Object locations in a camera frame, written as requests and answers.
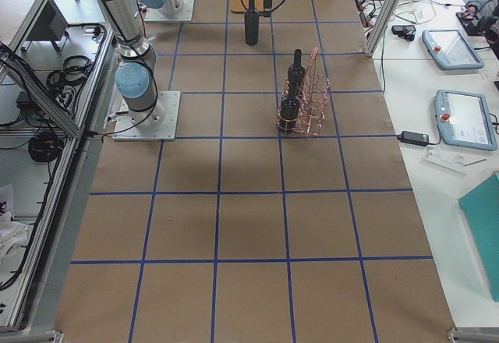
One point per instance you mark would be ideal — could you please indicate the dark wine bottle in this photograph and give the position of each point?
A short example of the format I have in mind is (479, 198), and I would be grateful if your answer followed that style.
(251, 23)
(296, 72)
(289, 109)

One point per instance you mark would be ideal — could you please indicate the far teach pendant tablet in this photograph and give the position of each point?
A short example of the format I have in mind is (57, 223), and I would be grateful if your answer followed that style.
(451, 50)

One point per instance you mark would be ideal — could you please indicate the teach pendant tablet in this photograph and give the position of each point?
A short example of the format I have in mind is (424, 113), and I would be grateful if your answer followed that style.
(463, 120)
(451, 50)

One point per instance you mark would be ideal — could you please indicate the black power adapter brick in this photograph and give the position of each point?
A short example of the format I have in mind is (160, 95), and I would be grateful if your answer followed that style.
(418, 139)

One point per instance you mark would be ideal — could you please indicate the near teach pendant tablet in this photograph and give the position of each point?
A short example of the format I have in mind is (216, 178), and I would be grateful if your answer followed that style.
(463, 120)

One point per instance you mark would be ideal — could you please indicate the clear acrylic holder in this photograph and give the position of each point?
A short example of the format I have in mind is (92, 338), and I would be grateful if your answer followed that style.
(451, 162)

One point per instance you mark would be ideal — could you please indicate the teal box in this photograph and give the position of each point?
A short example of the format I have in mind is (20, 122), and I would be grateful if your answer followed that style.
(480, 206)

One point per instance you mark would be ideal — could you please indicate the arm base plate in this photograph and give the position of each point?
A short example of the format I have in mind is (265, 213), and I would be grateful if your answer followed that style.
(160, 125)
(185, 15)

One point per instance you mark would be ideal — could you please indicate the copper wire bottle basket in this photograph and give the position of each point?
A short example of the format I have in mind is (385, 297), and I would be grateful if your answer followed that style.
(313, 97)

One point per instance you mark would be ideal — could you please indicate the aluminium frame post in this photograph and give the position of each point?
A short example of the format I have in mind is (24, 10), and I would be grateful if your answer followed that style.
(379, 27)

